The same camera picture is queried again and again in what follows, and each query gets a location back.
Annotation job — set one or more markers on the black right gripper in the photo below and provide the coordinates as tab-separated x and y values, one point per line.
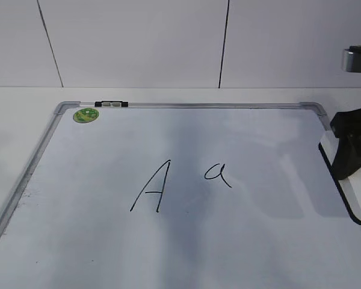
346	126

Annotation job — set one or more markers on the white rectangular board eraser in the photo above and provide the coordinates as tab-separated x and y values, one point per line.
350	187

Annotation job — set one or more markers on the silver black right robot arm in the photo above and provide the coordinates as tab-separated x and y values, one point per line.
351	61

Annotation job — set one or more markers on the black grey board hanger clip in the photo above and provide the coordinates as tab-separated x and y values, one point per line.
111	104

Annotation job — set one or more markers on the green round magnet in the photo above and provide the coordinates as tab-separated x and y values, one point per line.
85	115

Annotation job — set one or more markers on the white board with aluminium frame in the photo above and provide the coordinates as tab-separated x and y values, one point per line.
180	196

